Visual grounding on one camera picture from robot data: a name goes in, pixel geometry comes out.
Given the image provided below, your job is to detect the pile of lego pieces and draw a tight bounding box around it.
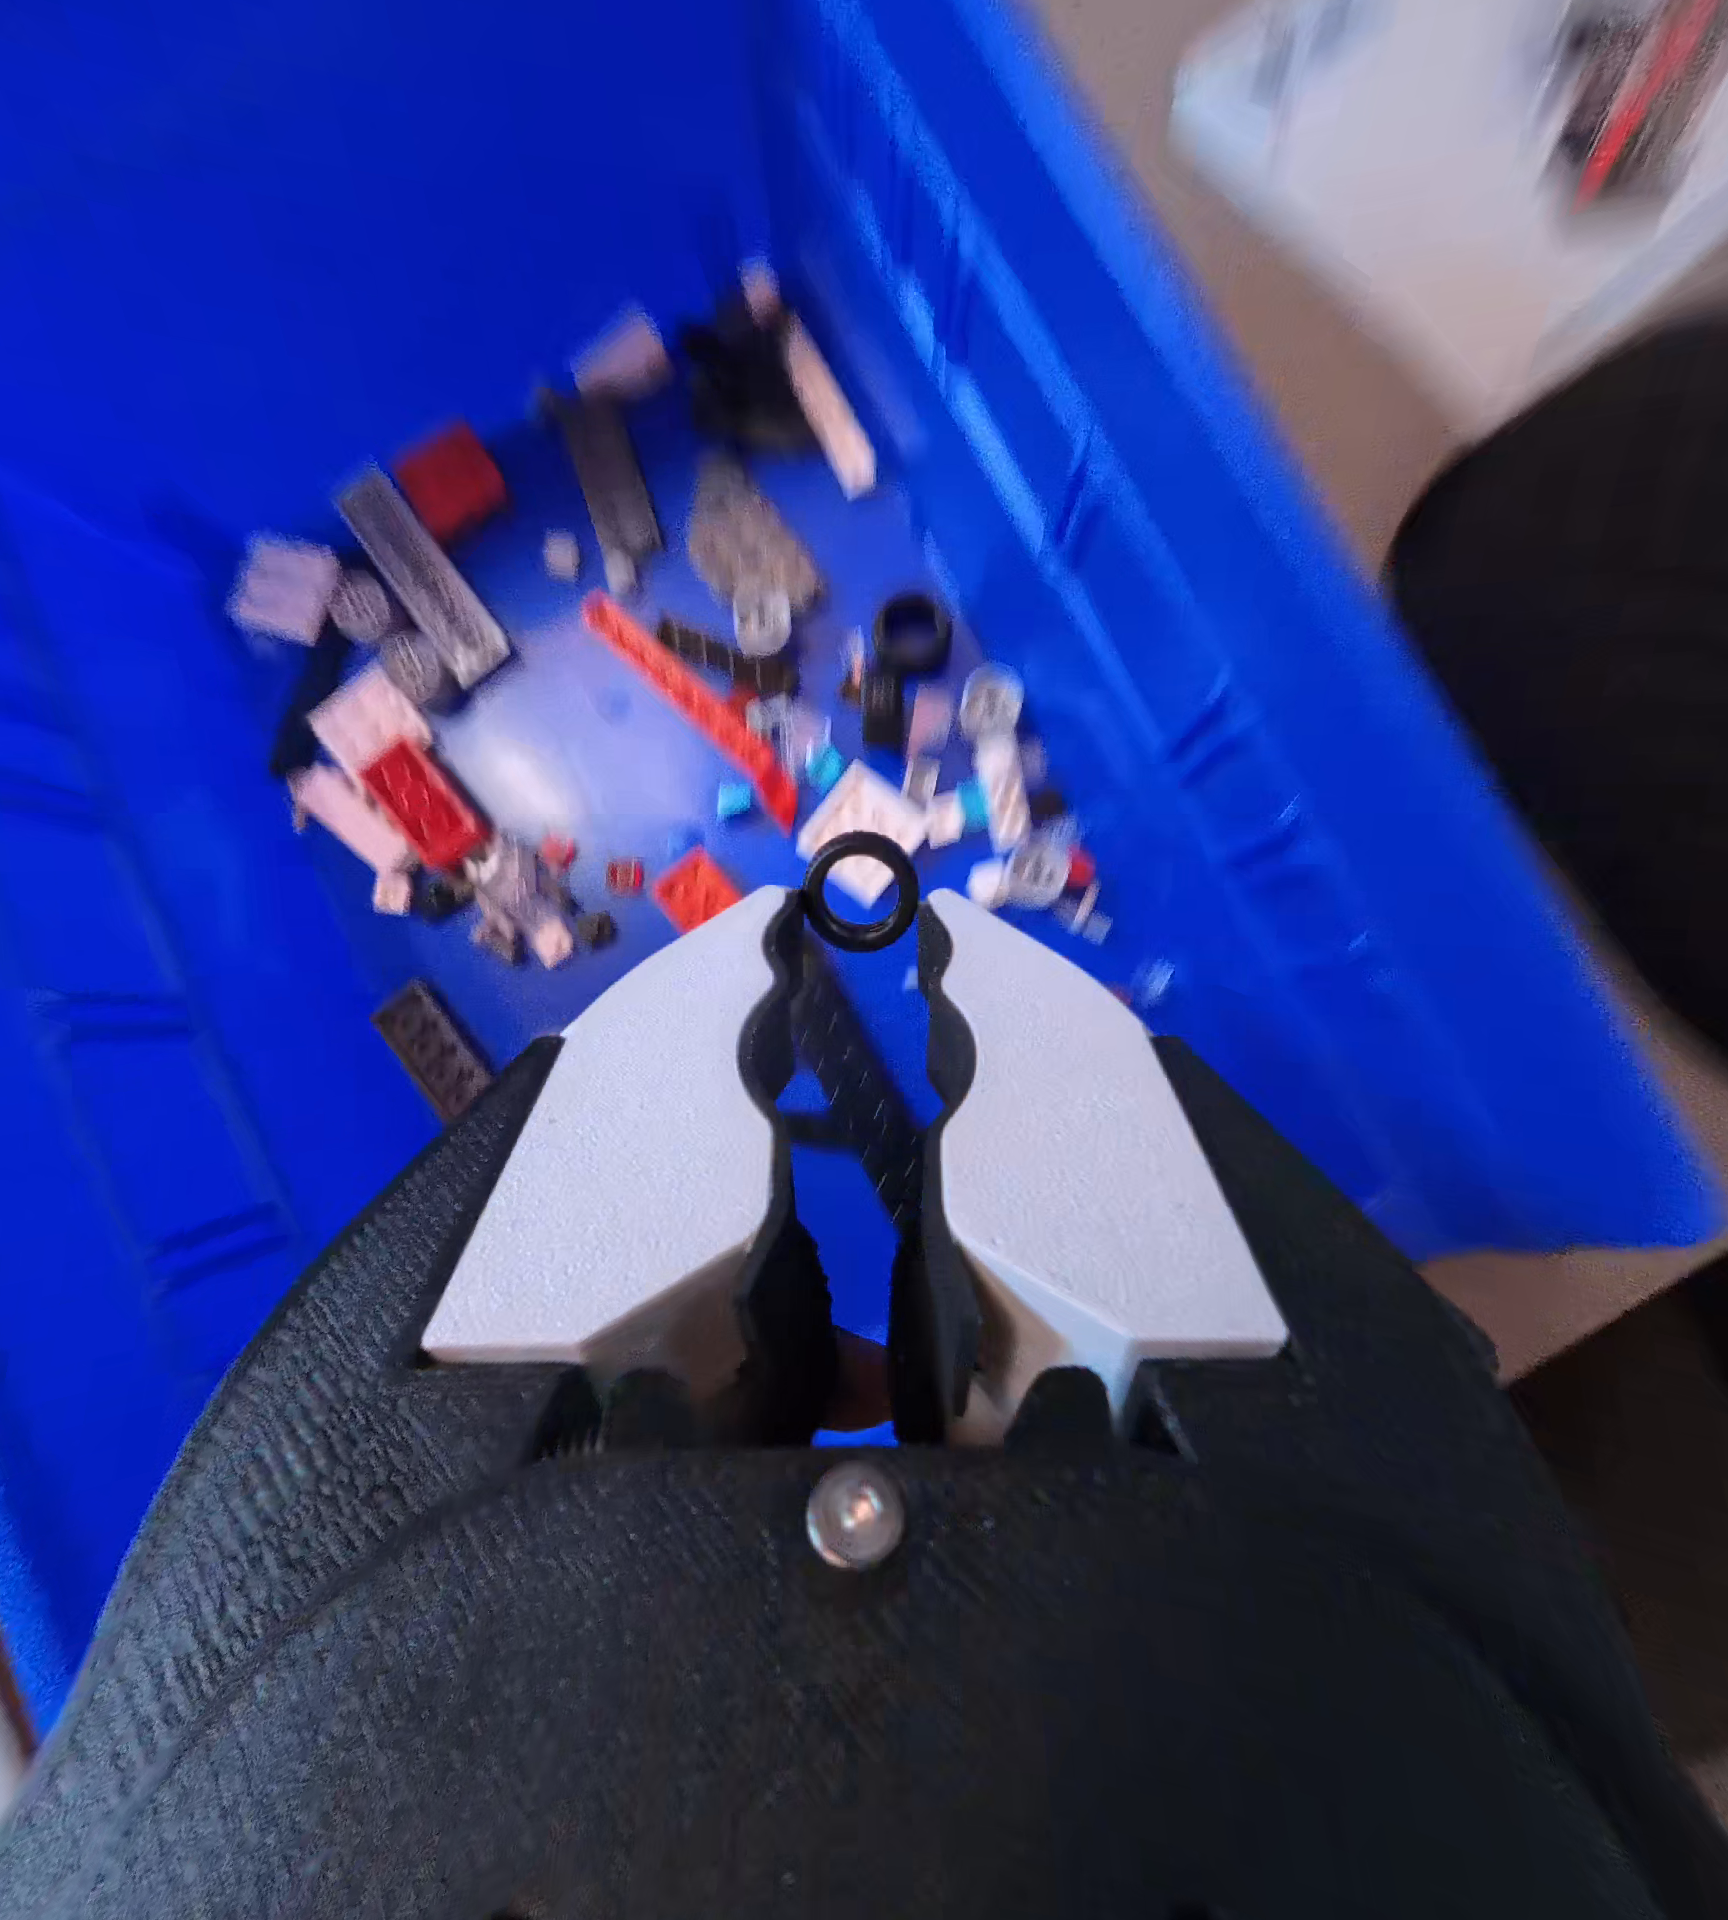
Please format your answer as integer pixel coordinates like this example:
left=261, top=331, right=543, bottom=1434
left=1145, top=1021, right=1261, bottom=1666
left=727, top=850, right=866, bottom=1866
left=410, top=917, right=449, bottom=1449
left=227, top=263, right=1183, bottom=1232

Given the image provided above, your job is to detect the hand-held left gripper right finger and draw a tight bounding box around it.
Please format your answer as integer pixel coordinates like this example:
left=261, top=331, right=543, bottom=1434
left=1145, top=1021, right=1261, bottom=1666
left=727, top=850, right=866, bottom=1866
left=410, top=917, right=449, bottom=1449
left=890, top=889, right=1293, bottom=1449

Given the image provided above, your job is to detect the black wrist rest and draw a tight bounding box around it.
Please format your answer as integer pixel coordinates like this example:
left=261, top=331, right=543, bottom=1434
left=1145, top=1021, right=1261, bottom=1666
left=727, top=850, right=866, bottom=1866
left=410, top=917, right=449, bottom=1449
left=1381, top=319, right=1728, bottom=1104

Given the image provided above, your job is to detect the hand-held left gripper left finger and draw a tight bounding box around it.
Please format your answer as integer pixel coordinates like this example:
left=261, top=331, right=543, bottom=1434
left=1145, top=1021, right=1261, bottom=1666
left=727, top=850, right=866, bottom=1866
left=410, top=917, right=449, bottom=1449
left=421, top=885, right=816, bottom=1449

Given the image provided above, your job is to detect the person's left hand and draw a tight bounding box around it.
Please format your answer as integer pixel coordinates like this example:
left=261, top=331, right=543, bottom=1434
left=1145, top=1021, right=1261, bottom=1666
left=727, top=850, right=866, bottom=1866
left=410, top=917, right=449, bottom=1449
left=827, top=1334, right=897, bottom=1436

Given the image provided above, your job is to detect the blue plastic bin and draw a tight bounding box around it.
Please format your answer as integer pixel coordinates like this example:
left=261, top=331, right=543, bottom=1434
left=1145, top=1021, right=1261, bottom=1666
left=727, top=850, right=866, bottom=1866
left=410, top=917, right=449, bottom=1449
left=0, top=0, right=1728, bottom=1742

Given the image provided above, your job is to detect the black lego tyre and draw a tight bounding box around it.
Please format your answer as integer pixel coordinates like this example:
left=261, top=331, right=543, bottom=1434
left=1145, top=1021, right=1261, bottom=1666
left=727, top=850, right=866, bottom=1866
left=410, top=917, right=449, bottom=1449
left=801, top=828, right=926, bottom=954

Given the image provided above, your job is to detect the open instruction booklet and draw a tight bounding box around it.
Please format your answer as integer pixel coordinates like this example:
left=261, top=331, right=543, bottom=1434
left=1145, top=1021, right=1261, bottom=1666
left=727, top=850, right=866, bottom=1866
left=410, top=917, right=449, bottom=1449
left=1170, top=0, right=1728, bottom=410

